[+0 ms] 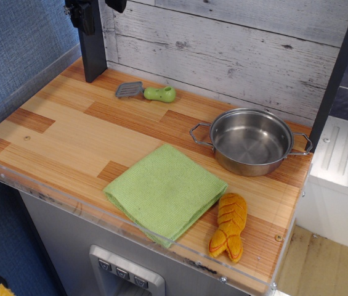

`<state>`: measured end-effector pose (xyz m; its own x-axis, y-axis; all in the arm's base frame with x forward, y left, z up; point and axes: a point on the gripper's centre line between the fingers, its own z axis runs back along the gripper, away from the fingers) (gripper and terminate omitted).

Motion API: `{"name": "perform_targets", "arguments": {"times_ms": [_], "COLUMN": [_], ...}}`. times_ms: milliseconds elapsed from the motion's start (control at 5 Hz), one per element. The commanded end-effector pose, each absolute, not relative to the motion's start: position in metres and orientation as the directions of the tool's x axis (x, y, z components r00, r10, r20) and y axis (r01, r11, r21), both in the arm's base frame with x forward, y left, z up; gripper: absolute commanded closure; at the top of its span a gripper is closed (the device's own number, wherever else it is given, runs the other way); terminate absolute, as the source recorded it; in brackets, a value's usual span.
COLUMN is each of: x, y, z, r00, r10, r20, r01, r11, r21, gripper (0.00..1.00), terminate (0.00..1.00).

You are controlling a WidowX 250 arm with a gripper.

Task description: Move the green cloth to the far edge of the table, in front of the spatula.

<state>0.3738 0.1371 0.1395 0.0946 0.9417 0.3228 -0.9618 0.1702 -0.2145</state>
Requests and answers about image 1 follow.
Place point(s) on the orange plush shrimp tempura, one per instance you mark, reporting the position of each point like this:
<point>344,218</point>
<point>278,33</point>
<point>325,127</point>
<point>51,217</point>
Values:
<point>231,221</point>

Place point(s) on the dark grey post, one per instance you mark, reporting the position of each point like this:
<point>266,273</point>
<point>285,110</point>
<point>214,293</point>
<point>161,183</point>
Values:
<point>92,48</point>
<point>330,93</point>

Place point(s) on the stainless steel pot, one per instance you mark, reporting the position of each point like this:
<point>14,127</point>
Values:
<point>250,142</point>

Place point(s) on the toy spatula green handle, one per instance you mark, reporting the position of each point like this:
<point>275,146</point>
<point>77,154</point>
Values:
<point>166,94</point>

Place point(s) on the silver button panel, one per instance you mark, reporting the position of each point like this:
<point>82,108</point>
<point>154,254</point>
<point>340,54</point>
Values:
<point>116,275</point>

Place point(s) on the clear acrylic table guard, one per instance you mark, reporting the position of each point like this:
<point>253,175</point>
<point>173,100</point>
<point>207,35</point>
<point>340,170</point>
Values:
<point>271,201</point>

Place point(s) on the white ribbed toy appliance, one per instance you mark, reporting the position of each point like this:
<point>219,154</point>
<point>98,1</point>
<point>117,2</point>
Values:
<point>323,208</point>

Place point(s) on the green cloth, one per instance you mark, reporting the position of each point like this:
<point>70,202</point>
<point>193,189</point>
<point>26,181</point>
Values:
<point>165,193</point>

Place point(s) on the dark grey right post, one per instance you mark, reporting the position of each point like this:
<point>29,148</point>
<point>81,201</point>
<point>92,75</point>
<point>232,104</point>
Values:
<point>330,93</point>

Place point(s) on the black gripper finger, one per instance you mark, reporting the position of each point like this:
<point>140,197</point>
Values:
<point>117,5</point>
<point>81,15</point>

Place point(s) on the dark grey left post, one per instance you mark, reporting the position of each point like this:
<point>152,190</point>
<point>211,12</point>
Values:
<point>92,48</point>

